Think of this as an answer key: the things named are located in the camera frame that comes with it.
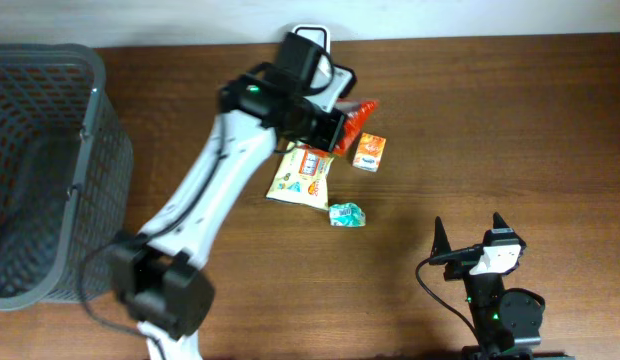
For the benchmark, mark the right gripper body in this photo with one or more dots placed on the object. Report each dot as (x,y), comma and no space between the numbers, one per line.
(457,270)

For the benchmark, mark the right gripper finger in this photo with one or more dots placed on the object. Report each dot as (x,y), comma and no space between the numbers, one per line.
(441,245)
(499,222)

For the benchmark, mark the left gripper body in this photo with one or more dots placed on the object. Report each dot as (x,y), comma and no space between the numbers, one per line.
(297,90)

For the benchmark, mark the red snack bag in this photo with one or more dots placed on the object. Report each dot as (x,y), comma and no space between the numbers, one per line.
(357,113)

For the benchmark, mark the green tissue pack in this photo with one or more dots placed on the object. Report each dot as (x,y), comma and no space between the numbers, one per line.
(347,215)

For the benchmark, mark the orange tissue pack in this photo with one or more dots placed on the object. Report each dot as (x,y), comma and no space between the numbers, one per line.
(369,152)

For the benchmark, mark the yellow snack bag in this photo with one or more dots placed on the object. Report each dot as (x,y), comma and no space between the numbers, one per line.
(302,178)

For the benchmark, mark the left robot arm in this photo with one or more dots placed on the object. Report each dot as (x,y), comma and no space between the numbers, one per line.
(158,273)

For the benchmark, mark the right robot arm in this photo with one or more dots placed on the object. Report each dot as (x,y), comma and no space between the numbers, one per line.
(505,322)

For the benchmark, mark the white barcode scanner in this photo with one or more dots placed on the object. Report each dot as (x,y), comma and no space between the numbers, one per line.
(319,34)

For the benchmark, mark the grey plastic mesh basket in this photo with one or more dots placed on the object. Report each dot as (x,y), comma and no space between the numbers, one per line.
(65,170)

